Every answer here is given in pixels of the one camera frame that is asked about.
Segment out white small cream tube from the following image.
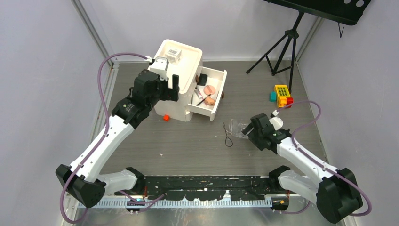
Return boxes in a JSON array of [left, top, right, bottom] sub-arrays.
[[194, 88, 203, 99]]

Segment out white drawer organizer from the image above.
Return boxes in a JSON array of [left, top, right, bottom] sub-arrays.
[[154, 39, 227, 122]]

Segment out clear plastic bag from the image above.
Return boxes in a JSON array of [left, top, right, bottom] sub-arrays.
[[226, 119, 249, 139]]

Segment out black compact case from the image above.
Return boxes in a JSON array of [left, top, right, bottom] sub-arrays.
[[197, 73, 208, 86]]

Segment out pink powder puff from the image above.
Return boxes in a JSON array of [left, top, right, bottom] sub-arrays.
[[203, 85, 216, 96]]

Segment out black hair loop tool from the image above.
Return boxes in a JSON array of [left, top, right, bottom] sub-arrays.
[[222, 121, 233, 147]]

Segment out white barcode box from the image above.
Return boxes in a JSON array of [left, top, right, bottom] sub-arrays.
[[165, 48, 182, 65]]

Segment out beige makeup sponge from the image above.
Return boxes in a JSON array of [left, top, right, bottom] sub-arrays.
[[204, 97, 215, 106]]

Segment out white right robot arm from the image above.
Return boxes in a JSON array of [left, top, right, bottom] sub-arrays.
[[242, 113, 363, 223]]

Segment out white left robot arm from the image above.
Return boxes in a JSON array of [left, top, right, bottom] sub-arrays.
[[56, 69, 180, 208]]

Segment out small orange red cube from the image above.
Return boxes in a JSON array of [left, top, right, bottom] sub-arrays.
[[163, 114, 170, 121]]

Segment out teal wooden block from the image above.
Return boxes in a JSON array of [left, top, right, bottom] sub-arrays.
[[270, 91, 277, 102]]

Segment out red toy block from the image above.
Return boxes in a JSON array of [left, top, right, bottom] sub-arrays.
[[286, 97, 293, 108]]

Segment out yellow toy block house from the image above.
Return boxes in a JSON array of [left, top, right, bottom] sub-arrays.
[[274, 84, 291, 108]]

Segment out black tripod stand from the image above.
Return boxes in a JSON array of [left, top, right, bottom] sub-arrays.
[[245, 11, 305, 94]]

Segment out black music stand tray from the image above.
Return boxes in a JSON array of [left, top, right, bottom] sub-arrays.
[[268, 0, 371, 26]]

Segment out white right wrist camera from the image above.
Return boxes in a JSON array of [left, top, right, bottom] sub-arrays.
[[269, 110, 284, 130]]

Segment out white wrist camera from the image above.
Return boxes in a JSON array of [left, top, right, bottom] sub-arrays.
[[269, 110, 284, 130], [145, 56, 169, 81]]

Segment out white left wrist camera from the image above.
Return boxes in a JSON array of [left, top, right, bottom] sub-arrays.
[[145, 56, 169, 81]]

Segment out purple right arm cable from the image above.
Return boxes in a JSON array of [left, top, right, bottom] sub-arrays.
[[274, 99, 373, 217]]

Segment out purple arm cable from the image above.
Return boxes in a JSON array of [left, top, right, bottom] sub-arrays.
[[274, 99, 373, 217], [59, 52, 166, 225]]

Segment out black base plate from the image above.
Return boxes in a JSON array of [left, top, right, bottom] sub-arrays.
[[124, 176, 288, 201]]

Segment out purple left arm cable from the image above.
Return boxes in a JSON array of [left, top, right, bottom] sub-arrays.
[[59, 52, 166, 225]]

